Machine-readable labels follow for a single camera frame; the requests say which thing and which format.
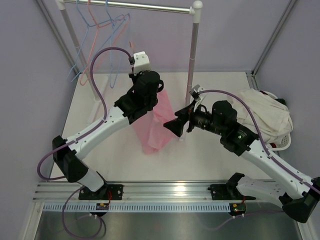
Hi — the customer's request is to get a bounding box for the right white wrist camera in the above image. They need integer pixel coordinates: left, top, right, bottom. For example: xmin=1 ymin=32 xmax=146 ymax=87
xmin=188 ymin=84 xmax=206 ymax=106

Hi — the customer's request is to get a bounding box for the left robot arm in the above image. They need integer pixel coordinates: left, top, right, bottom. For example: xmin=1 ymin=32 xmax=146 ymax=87
xmin=52 ymin=70 xmax=164 ymax=200

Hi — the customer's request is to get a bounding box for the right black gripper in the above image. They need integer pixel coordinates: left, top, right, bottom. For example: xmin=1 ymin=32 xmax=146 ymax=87
xmin=163 ymin=99 xmax=225 ymax=138

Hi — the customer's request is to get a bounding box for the white slotted cable duct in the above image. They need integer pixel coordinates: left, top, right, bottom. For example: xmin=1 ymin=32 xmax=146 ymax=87
xmin=43 ymin=202 xmax=231 ymax=213

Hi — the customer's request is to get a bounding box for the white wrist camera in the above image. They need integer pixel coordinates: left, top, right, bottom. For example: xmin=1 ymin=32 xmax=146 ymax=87
xmin=188 ymin=84 xmax=206 ymax=106
xmin=129 ymin=51 xmax=152 ymax=76

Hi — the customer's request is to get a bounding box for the cream white t shirt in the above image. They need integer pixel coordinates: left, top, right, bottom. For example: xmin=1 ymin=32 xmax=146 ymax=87
xmin=236 ymin=88 xmax=293 ymax=147

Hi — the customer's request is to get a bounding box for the green and white t shirt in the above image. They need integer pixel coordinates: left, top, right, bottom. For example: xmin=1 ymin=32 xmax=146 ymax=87
xmin=277 ymin=98 xmax=287 ymax=106

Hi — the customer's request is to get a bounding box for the purple cable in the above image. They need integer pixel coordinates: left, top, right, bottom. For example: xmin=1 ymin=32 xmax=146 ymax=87
xmin=36 ymin=46 xmax=133 ymax=240
xmin=198 ymin=89 xmax=320 ymax=231

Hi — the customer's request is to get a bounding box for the left aluminium frame post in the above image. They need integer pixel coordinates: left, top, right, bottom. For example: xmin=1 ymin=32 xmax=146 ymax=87
xmin=33 ymin=0 xmax=79 ymax=74

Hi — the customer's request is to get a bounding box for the pink t shirt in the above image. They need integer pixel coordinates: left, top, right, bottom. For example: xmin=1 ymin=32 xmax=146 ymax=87
xmin=131 ymin=89 xmax=176 ymax=155

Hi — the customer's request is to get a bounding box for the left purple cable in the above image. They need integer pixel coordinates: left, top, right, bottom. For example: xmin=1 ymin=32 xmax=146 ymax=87
xmin=36 ymin=46 xmax=133 ymax=240

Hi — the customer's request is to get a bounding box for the white plastic basket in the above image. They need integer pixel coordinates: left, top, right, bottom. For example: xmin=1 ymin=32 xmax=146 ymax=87
xmin=262 ymin=91 xmax=292 ymax=152

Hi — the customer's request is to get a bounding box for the light blue hanger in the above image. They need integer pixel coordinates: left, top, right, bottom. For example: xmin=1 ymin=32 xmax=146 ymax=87
xmin=69 ymin=0 xmax=116 ymax=82
xmin=95 ymin=0 xmax=131 ymax=89

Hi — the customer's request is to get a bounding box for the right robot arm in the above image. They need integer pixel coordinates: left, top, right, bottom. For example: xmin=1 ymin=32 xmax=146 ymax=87
xmin=163 ymin=100 xmax=320 ymax=223

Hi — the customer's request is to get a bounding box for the pink hanger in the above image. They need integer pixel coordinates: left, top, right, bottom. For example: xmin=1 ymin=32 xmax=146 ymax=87
xmin=79 ymin=0 xmax=131 ymax=86
xmin=129 ymin=41 xmax=135 ymax=52

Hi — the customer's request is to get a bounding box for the aluminium frame post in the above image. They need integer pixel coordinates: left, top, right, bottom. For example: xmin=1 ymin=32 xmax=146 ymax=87
xmin=33 ymin=0 xmax=79 ymax=74
xmin=245 ymin=0 xmax=299 ymax=90

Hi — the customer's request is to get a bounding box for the aluminium mounting rail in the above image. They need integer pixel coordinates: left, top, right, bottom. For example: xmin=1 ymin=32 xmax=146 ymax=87
xmin=32 ymin=180 xmax=285 ymax=203

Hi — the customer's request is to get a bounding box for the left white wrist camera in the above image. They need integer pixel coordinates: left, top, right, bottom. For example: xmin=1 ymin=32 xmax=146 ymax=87
xmin=129 ymin=51 xmax=152 ymax=76

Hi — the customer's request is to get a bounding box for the silver white clothes rack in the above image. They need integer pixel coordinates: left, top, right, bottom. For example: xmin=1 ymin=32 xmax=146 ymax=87
xmin=55 ymin=0 xmax=203 ymax=143

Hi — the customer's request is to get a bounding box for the right aluminium frame post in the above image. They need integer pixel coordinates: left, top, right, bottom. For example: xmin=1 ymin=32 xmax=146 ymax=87
xmin=245 ymin=0 xmax=299 ymax=90

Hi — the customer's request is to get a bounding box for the dark red t shirt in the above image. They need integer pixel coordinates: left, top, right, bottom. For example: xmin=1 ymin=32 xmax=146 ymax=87
xmin=260 ymin=90 xmax=277 ymax=149

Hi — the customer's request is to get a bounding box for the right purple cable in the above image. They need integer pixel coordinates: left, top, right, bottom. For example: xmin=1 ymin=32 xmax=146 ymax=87
xmin=198 ymin=89 xmax=320 ymax=231

